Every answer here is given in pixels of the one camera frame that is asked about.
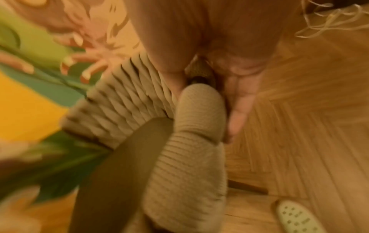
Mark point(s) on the person's right hand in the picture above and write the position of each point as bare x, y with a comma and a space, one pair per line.
219, 34

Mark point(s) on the beige knitted slipper boot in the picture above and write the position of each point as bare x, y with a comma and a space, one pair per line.
184, 148

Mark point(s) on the white rug fringe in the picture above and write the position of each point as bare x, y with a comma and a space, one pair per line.
334, 21

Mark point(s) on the colourful floral cloth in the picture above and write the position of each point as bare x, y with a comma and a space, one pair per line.
37, 95

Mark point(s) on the white remote control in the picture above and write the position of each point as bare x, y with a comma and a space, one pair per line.
294, 217

